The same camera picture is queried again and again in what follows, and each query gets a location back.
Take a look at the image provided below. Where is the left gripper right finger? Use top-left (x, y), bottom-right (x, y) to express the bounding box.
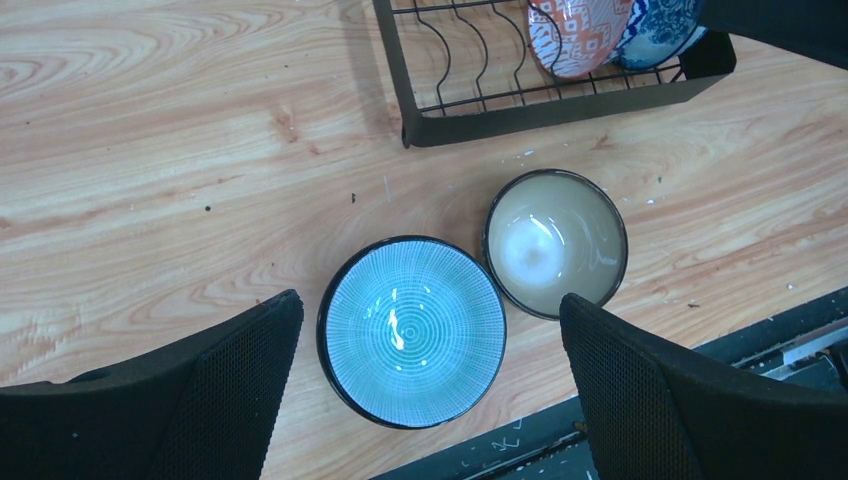
top-left (560, 294), bottom-right (847, 479)

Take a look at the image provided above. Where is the black wire dish rack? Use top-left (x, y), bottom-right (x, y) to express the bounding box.
top-left (374, 1), bottom-right (737, 147)

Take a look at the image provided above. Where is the red white patterned bowl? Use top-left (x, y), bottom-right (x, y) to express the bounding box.
top-left (527, 0), bottom-right (633, 78)

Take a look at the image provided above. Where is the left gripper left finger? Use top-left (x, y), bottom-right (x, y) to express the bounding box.
top-left (1, 290), bottom-right (304, 479)

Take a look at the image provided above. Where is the blue floral bowl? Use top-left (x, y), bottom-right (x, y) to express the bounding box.
top-left (608, 0), bottom-right (707, 71)

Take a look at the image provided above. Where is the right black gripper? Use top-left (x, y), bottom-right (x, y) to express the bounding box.
top-left (698, 0), bottom-right (847, 70)

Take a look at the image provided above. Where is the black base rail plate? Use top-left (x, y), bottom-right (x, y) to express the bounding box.
top-left (389, 289), bottom-right (847, 479)

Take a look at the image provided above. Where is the celadon bowl black rim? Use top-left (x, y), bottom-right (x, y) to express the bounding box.
top-left (316, 235), bottom-right (507, 430)

